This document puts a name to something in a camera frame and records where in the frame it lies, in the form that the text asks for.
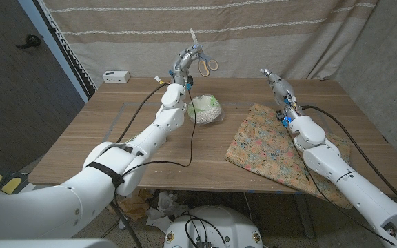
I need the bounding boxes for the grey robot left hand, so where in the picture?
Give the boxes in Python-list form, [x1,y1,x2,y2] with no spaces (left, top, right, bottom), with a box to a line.
[169,44,205,85]

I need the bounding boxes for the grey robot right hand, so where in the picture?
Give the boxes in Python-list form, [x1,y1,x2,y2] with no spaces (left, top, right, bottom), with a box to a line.
[259,68,303,120]

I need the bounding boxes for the orange handled scissors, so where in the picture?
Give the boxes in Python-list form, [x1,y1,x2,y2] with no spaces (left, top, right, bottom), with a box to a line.
[189,28,219,78]

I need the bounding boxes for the crumpled white paper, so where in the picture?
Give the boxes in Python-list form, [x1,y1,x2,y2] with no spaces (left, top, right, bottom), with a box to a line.
[145,191,191,234]

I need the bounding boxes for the crumpled brown paper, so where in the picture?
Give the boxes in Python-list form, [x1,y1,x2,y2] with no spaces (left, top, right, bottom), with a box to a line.
[108,188,154,221]

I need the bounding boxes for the bag of white candies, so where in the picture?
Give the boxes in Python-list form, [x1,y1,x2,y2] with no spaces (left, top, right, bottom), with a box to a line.
[186,94,225,125]

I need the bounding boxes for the floral patterned cloth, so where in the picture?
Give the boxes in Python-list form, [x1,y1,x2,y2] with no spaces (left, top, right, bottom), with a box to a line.
[225,102,356,209]

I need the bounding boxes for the beige striped curtain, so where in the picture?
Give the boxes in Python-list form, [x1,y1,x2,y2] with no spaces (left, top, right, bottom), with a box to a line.
[41,0,380,89]

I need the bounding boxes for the white power strip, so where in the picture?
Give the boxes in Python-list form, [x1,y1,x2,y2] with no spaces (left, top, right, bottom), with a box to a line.
[102,70,132,84]

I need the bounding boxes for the grey table leg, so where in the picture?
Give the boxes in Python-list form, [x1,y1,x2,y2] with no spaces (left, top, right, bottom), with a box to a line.
[293,192,316,239]

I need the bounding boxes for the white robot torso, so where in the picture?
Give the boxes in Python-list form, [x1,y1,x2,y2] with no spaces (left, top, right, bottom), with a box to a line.
[163,205,264,248]

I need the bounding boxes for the dark wooden door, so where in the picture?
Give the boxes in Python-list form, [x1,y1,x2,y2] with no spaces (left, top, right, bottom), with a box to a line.
[0,0,86,173]

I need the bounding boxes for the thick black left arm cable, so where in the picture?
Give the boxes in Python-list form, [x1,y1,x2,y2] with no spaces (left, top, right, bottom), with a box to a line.
[115,81,172,144]

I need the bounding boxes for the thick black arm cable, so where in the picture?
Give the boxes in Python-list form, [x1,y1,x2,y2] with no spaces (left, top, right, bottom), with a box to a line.
[115,81,172,144]
[301,105,397,211]

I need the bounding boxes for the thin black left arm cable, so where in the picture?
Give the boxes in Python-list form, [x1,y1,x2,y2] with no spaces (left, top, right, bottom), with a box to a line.
[121,77,198,177]

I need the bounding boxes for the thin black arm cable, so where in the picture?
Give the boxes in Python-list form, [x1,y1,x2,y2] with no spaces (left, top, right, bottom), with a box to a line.
[121,77,198,177]
[286,123,397,246]

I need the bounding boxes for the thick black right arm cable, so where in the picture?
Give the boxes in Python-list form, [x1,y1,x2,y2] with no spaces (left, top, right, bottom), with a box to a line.
[301,105,397,211]

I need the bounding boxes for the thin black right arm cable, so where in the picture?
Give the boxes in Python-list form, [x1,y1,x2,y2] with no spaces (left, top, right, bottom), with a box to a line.
[286,123,397,246]

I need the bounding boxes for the black curtain frame pole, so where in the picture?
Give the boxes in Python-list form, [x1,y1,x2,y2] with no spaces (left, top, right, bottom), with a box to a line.
[32,0,98,101]

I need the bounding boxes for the black door handle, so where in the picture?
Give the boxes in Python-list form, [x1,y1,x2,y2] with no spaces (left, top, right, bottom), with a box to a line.
[15,34,42,50]

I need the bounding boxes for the black torso cables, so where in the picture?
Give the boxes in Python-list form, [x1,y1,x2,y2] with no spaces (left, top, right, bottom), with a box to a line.
[183,211,227,248]

